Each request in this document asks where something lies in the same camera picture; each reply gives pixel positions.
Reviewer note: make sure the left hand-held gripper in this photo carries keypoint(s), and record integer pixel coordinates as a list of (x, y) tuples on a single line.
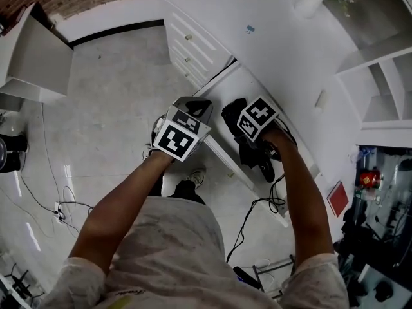
[(175, 140)]

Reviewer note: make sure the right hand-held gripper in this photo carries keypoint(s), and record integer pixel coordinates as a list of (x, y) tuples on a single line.
[(257, 117)]

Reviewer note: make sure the person's left forearm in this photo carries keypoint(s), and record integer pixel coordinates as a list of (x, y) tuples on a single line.
[(128, 204)]

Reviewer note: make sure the person's right forearm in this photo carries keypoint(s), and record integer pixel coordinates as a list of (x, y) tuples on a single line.
[(302, 198)]

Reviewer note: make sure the small white side drawer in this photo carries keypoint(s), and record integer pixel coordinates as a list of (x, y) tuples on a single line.
[(190, 74), (193, 60), (199, 37)]

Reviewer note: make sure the white desk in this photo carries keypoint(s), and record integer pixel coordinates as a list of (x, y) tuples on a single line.
[(289, 50)]

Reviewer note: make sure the white shelf unit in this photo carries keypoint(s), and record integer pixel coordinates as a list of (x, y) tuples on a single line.
[(386, 85)]

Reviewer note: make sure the small white block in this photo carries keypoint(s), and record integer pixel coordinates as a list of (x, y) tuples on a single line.
[(320, 100)]

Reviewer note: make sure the person's grey sneaker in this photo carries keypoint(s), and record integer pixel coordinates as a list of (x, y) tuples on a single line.
[(197, 176)]

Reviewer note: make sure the person's black trousers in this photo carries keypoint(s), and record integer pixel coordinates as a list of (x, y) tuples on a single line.
[(185, 190)]

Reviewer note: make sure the white window sill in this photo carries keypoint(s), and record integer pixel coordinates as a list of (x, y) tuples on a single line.
[(334, 159)]

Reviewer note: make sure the small blue clip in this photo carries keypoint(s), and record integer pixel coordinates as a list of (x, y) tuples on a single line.
[(248, 29)]

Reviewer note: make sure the clear blue plastic bottle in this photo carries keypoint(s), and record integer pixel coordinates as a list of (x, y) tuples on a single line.
[(365, 153)]

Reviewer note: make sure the red book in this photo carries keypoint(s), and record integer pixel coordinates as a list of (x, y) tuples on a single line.
[(338, 200)]

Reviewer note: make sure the white vase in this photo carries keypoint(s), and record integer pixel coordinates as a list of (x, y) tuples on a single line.
[(309, 2)]

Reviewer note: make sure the red packet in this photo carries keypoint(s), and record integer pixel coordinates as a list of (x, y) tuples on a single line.
[(370, 179)]

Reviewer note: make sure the green label bottle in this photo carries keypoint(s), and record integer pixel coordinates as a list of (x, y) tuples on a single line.
[(362, 194)]

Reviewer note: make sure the person's white t-shirt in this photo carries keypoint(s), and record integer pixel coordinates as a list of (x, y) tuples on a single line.
[(180, 253)]

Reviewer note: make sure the black metal rack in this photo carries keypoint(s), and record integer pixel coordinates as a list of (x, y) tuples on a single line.
[(273, 269)]

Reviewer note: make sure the white side cabinet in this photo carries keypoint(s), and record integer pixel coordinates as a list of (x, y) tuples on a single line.
[(35, 50)]

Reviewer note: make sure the white power strip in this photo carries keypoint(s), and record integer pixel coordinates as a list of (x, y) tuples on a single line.
[(58, 211)]

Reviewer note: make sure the black floor box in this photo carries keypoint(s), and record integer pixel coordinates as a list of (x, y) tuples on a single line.
[(14, 154)]

